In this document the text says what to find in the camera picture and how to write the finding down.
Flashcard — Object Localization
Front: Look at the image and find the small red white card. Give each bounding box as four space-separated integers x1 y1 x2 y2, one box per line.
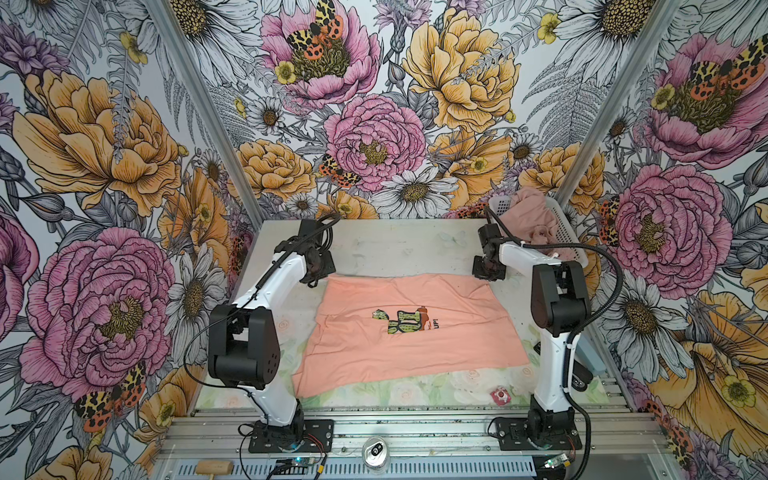
490 386 511 406

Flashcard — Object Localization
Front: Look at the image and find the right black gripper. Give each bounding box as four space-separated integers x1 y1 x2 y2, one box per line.
472 254 508 282

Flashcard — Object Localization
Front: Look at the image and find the green circuit board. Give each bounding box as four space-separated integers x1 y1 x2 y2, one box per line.
542 453 571 469
275 457 321 470

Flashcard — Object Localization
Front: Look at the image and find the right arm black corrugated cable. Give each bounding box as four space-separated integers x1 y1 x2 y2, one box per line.
482 206 625 480

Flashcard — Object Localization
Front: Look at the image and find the aluminium corner post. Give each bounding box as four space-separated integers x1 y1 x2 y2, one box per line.
147 1 264 232
554 0 681 207

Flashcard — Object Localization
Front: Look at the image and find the peach graphic t-shirt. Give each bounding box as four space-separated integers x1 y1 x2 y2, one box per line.
292 274 528 398

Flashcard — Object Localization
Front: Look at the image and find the white plastic laundry basket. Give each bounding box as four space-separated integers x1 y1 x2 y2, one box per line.
489 195 588 268

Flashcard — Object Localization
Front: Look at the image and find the light blue rectangular block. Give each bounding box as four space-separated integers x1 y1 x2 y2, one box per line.
577 338 607 376

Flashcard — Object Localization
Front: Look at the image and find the aluminium frame rail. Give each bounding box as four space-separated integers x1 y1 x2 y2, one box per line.
158 407 667 460

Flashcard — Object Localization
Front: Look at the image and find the white slotted cable duct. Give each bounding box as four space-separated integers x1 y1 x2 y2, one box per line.
173 457 538 480

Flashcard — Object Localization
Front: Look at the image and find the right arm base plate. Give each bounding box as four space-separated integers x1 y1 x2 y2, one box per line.
487 417 583 451

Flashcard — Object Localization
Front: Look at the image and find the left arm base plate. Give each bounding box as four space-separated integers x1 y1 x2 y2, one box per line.
247 419 335 454

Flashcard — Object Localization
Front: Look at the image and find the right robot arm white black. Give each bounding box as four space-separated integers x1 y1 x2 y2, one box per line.
472 223 591 449

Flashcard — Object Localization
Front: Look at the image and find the right green circuit board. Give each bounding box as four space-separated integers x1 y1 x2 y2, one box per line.
542 453 571 469

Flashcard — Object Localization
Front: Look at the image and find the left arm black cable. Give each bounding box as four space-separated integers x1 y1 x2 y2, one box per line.
182 213 342 421

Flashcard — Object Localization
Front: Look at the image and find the wooden block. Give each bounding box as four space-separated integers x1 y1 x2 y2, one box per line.
194 459 234 479

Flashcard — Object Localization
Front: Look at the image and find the left green circuit board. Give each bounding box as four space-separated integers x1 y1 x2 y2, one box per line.
275 457 321 470

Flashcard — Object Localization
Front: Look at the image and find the silver drink can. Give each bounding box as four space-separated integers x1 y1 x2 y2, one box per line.
362 436 390 474

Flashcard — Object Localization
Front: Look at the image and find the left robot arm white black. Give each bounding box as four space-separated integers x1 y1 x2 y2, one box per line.
207 214 341 452

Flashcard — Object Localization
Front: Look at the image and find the dusty pink garment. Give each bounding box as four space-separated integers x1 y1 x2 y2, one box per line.
496 187 576 261

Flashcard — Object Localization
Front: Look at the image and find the left aluminium corner post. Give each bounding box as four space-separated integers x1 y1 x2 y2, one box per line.
147 1 264 232

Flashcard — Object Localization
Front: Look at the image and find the right aluminium corner post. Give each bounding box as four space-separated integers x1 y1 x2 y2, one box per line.
554 0 681 207

